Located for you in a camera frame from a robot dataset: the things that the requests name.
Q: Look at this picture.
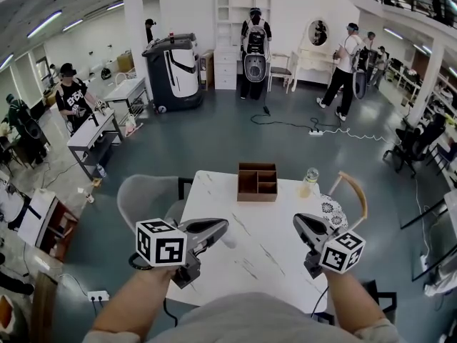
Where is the white top red cabinet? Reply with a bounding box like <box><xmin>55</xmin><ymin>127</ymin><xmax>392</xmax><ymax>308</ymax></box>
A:
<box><xmin>16</xmin><ymin>188</ymin><xmax>79</xmax><ymax>262</ymax></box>

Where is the brown wooden compartment box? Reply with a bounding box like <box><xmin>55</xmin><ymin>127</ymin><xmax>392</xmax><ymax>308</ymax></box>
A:
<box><xmin>236</xmin><ymin>161</ymin><xmax>278</xmax><ymax>202</ymax></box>

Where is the black floor cable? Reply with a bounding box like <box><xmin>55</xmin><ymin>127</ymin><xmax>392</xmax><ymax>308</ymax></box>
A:
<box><xmin>249</xmin><ymin>94</ymin><xmax>343</xmax><ymax>131</ymax></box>

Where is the white vanity with oval mirror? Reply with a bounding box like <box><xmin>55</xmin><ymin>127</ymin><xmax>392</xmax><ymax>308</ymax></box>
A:
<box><xmin>291</xmin><ymin>19</ymin><xmax>338</xmax><ymax>92</ymax></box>

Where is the clear bottle green band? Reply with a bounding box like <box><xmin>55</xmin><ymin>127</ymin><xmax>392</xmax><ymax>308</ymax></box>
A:
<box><xmin>298</xmin><ymin>167</ymin><xmax>320</xmax><ymax>199</ymax></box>

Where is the wooden back chair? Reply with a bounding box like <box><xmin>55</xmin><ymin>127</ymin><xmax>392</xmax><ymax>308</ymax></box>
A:
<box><xmin>319</xmin><ymin>171</ymin><xmax>368</xmax><ymax>232</ymax></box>

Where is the floral seat cushion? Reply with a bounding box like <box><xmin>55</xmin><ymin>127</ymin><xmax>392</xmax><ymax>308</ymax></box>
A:
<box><xmin>319</xmin><ymin>193</ymin><xmax>349</xmax><ymax>228</ymax></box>

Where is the black white backpack rig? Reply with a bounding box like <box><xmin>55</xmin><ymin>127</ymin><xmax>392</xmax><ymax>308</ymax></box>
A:
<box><xmin>351</xmin><ymin>46</ymin><xmax>368</xmax><ymax>100</ymax></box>
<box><xmin>243</xmin><ymin>21</ymin><xmax>269</xmax><ymax>82</ymax></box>

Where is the white sink table arched faucet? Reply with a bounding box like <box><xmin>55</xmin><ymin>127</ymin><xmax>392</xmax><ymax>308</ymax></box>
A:
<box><xmin>104</xmin><ymin>71</ymin><xmax>149</xmax><ymax>126</ymax></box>

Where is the white sink table grey frame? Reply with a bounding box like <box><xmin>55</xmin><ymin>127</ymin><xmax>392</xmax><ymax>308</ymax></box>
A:
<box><xmin>66</xmin><ymin>109</ymin><xmax>124</xmax><ymax>182</ymax></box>

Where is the narrow wooden cabinet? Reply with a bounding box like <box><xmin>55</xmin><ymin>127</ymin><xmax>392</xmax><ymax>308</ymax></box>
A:
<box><xmin>199</xmin><ymin>49</ymin><xmax>215</xmax><ymax>91</ymax></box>

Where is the white shelf cabinet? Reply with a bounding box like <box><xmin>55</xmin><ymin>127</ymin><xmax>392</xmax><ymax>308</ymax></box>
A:
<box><xmin>214</xmin><ymin>0</ymin><xmax>272</xmax><ymax>91</ymax></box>

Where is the grey upholstered chair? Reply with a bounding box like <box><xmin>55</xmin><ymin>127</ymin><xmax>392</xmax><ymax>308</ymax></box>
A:
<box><xmin>116</xmin><ymin>174</ymin><xmax>194</xmax><ymax>234</ymax></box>

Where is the dark grey white machine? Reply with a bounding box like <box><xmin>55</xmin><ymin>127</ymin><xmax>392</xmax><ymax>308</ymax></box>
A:
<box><xmin>141</xmin><ymin>32</ymin><xmax>204</xmax><ymax>114</ymax></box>

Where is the black office chair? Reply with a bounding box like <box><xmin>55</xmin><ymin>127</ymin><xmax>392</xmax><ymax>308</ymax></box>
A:
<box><xmin>383</xmin><ymin>114</ymin><xmax>447</xmax><ymax>178</ymax></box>

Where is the white desk black frame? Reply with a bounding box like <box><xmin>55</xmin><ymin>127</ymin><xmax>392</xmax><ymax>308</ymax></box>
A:
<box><xmin>399</xmin><ymin>189</ymin><xmax>457</xmax><ymax>282</ymax></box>

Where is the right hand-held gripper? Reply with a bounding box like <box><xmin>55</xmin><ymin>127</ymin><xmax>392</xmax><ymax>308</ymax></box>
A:
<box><xmin>293</xmin><ymin>213</ymin><xmax>367</xmax><ymax>279</ymax></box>

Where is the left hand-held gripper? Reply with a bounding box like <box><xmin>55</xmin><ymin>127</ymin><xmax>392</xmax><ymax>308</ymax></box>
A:
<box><xmin>135</xmin><ymin>218</ymin><xmax>229</xmax><ymax>289</ymax></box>

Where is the white chair dark seat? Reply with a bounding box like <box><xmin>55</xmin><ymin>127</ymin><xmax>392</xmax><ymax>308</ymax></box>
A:
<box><xmin>267</xmin><ymin>52</ymin><xmax>296</xmax><ymax>94</ymax></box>

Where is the white coiled cable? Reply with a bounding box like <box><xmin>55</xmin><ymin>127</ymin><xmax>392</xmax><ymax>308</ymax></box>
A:
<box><xmin>322</xmin><ymin>126</ymin><xmax>397</xmax><ymax>144</ymax></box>

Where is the person's left forearm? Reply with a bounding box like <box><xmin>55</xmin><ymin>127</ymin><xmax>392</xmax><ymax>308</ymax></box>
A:
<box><xmin>91</xmin><ymin>265</ymin><xmax>179</xmax><ymax>339</ymax></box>

